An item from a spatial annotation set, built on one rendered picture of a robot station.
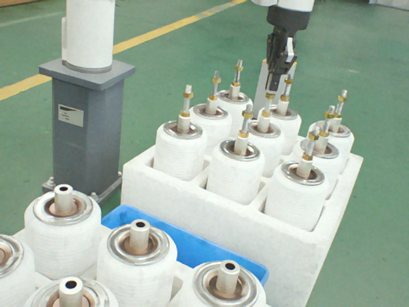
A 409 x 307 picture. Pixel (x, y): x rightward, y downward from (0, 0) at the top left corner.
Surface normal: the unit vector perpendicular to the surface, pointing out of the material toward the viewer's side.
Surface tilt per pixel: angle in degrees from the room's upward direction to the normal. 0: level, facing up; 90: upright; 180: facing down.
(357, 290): 0
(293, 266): 90
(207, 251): 88
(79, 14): 90
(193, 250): 88
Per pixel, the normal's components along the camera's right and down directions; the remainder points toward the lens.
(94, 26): 0.36, 0.48
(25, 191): 0.14, -0.87
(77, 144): -0.34, 0.40
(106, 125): 0.93, 0.29
